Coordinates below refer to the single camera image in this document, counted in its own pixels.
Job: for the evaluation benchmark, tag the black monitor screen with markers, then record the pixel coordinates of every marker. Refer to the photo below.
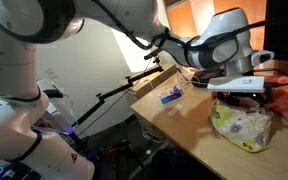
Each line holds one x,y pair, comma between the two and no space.
276,31

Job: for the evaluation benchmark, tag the single adhesive bandage strip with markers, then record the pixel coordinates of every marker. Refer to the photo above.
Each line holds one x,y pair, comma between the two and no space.
175,109

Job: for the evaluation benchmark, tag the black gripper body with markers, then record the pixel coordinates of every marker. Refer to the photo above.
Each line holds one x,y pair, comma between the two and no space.
235,98

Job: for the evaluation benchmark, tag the blue band-aid box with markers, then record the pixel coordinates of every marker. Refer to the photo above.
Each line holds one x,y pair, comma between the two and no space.
170,95

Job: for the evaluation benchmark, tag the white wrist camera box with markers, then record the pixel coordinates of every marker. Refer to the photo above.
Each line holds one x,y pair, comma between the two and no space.
244,84

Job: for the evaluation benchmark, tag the floral cosmetic pouch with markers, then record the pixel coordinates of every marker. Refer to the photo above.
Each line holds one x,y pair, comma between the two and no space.
246,127

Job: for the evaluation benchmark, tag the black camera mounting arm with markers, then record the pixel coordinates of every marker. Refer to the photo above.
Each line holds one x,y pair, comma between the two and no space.
102,97

